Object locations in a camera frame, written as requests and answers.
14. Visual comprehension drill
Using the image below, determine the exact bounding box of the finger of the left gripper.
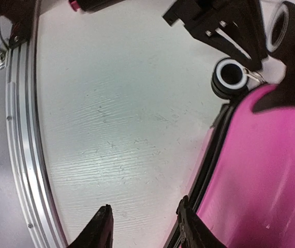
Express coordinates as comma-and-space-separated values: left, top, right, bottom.
163, 0, 267, 70

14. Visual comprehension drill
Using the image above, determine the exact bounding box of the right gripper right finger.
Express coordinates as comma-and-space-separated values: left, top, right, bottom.
176, 195, 226, 248

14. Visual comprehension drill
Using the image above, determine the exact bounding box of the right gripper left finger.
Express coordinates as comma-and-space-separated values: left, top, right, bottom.
68, 204, 114, 248

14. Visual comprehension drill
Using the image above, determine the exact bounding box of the pink hard-shell suitcase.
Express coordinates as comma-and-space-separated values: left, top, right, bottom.
163, 0, 295, 248

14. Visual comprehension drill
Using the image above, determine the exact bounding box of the pink and black folded case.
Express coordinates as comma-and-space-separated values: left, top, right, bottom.
68, 0, 124, 12

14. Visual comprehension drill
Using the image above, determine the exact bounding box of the curved aluminium rail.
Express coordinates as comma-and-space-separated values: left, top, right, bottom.
6, 42, 67, 247

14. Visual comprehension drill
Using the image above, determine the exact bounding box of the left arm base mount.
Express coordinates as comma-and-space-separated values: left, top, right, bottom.
0, 0, 39, 49

